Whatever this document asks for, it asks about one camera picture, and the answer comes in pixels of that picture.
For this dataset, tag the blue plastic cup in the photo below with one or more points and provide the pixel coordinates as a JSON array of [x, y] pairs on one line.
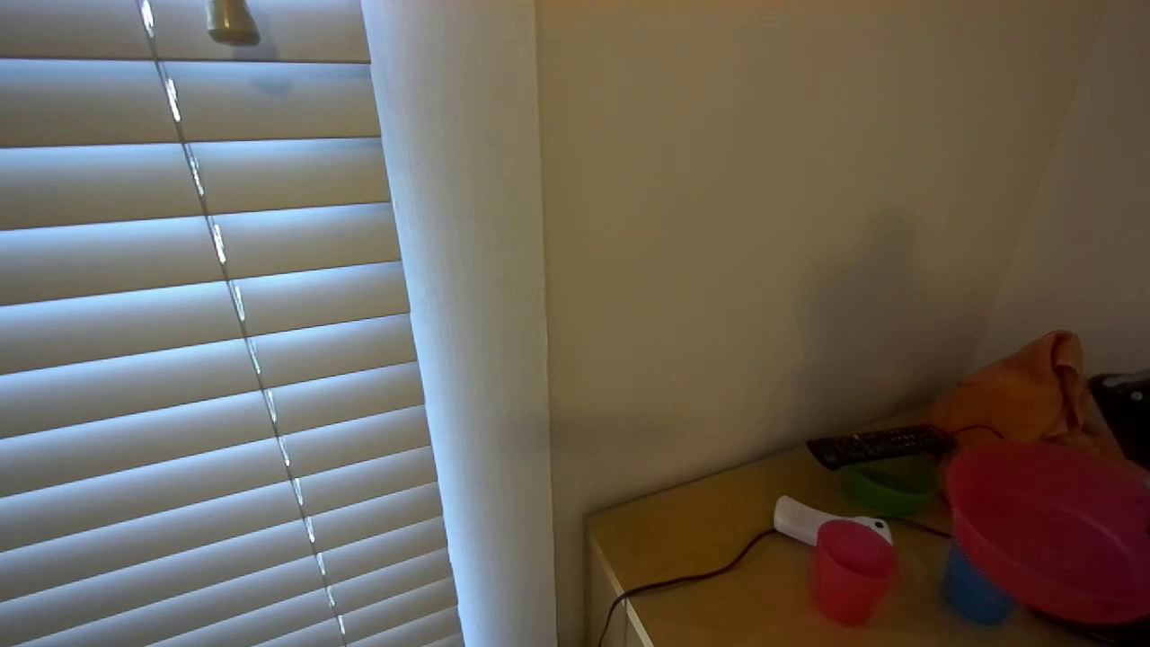
[[973, 593]]

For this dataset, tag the white charger plug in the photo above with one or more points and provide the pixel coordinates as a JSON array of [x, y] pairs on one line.
[[807, 523]]

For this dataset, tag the pink plastic cup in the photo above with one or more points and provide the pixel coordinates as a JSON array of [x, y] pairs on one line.
[[854, 569]]

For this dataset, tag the green plastic bowl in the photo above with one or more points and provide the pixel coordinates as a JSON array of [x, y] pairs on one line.
[[894, 487]]

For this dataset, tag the orange cloth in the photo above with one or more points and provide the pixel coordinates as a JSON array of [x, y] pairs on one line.
[[1033, 396]]

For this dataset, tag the wooden dresser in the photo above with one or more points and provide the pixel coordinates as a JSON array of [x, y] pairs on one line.
[[703, 567]]

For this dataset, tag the black remote control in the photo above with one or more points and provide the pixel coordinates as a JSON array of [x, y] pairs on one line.
[[886, 445]]

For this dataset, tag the pink plastic bowl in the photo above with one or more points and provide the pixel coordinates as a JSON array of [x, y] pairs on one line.
[[1057, 531]]

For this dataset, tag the white window blinds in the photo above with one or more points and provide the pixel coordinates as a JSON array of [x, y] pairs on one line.
[[208, 396]]

